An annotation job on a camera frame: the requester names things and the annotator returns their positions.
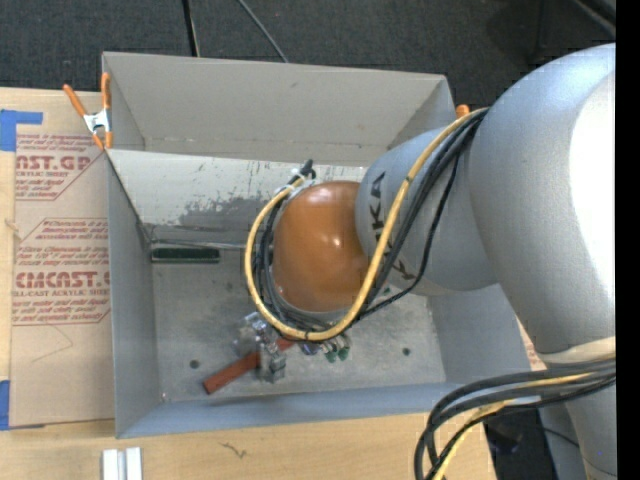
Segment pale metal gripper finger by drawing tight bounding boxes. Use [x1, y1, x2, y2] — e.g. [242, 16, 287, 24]
[256, 343, 289, 385]
[232, 311, 275, 357]

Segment red-brown flat block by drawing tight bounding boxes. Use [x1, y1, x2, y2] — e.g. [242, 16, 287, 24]
[201, 337, 297, 396]

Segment grey metal bin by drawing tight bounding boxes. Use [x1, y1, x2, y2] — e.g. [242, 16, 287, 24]
[101, 51, 534, 440]

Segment dark green flat block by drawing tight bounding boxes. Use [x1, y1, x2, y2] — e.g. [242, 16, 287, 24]
[150, 247, 222, 264]

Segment brown cardboard board, red print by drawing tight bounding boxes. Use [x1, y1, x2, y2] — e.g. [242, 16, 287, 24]
[0, 86, 117, 431]

